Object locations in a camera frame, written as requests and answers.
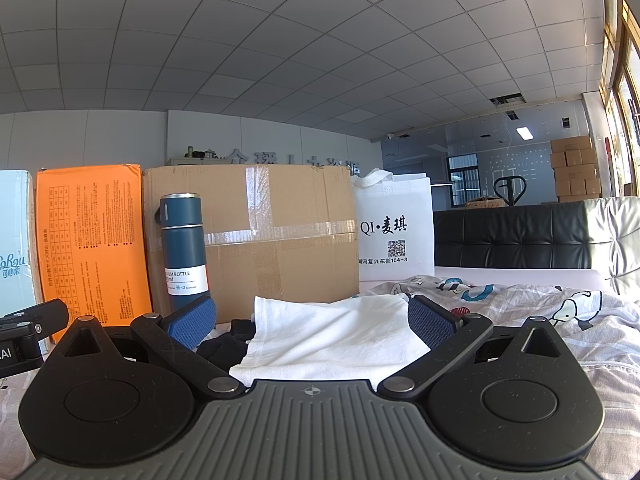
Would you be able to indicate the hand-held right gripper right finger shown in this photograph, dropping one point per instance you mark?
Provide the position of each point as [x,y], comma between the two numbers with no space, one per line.
[432,321]

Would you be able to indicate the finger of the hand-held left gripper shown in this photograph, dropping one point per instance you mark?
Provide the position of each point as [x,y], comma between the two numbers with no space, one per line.
[52,317]

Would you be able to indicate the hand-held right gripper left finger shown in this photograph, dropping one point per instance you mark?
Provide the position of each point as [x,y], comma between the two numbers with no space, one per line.
[192,320]

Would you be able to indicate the white T-shirt with black trim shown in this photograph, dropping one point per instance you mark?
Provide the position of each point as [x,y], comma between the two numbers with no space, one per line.
[330,340]

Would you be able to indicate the dark blue vacuum bottle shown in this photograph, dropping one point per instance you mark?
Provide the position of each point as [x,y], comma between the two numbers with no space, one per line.
[182,245]

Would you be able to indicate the orange printed box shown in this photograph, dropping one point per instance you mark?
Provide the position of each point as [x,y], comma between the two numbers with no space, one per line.
[95,250]

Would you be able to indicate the light blue box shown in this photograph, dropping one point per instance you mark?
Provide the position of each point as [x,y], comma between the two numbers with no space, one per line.
[15,240]

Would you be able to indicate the large brown cardboard box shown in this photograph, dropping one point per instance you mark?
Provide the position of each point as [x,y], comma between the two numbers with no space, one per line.
[290,270]

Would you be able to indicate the black padded sofa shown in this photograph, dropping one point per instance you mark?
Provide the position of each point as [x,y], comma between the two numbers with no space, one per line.
[510,237]

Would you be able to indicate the white tote bag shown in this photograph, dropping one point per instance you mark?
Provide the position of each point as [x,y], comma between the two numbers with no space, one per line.
[395,200]

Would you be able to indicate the low open cardboard box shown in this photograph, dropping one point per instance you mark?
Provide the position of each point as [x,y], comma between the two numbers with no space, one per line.
[484,203]

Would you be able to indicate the printed cartoon blanket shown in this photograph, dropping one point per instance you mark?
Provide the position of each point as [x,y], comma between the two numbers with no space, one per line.
[575,320]

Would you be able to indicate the pallet jack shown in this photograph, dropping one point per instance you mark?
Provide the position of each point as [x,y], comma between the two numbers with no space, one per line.
[511,191]

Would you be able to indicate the grey glass-door cabinet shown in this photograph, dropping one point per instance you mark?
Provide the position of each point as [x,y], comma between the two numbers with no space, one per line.
[197,157]

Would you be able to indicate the stack of cardboard boxes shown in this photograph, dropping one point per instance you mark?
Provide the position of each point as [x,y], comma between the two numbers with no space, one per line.
[576,170]

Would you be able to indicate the ceiling light panel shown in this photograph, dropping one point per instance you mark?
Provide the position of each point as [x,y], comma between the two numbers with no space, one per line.
[524,133]

